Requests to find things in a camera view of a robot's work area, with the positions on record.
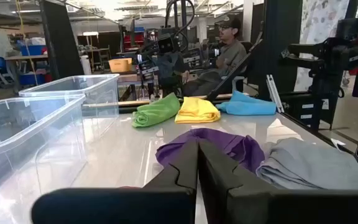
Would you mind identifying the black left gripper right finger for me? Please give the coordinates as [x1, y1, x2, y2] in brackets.
[198, 139, 278, 224]

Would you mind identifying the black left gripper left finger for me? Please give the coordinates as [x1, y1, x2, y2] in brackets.
[141, 138, 199, 191]

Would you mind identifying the purple towel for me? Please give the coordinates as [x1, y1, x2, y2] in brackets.
[155, 128, 265, 174]

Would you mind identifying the yellow towel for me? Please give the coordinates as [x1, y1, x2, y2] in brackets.
[174, 96, 222, 124]

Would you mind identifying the light green towel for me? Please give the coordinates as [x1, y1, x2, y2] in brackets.
[131, 92, 181, 128]

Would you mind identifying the light blue towel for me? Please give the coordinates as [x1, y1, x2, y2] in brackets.
[215, 90, 277, 116]

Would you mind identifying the grey towel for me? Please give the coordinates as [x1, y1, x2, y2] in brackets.
[255, 138, 358, 190]

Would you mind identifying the clear plastic bin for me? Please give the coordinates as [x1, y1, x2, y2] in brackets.
[0, 94, 88, 224]
[18, 73, 121, 146]

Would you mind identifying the person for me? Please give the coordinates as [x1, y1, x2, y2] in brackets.
[181, 14, 248, 97]

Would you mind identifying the yellow storage bin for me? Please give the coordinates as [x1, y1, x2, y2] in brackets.
[108, 57, 133, 73]

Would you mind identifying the white cylinder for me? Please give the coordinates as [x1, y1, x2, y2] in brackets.
[80, 55, 93, 76]

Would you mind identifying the black support column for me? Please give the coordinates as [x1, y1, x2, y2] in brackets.
[258, 0, 303, 100]
[39, 0, 85, 80]

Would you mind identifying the patterned white curtain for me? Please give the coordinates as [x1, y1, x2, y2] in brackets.
[293, 0, 351, 91]

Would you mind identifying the wooden workbench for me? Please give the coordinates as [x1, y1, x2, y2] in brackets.
[4, 54, 50, 91]

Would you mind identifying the silver aluminium bracket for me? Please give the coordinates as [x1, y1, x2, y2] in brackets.
[265, 73, 285, 114]

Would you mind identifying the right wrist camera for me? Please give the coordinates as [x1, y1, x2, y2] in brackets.
[158, 36, 176, 54]

